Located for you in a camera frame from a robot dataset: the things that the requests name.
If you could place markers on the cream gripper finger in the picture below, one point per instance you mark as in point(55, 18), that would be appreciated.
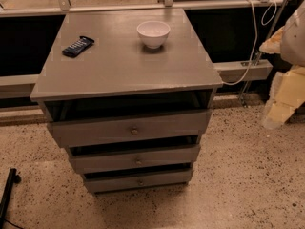
point(272, 45)
point(287, 94)

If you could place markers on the white ceramic bowl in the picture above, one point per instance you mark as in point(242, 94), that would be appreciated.
point(153, 34)

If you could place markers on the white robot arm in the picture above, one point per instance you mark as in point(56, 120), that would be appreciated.
point(292, 48)

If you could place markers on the dark blue snack bar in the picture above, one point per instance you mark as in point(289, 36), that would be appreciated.
point(78, 47)

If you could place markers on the black stand leg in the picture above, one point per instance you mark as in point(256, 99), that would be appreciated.
point(13, 178)

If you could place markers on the grey metal railing frame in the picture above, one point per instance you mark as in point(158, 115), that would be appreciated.
point(127, 4)

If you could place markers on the grey wooden drawer cabinet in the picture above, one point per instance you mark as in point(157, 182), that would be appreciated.
point(128, 95)

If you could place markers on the grey top drawer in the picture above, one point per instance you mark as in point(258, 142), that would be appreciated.
point(124, 129)

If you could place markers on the grey bottom drawer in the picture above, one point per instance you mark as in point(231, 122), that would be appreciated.
point(139, 181)

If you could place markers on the thin metal pole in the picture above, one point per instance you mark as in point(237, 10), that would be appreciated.
point(279, 6)

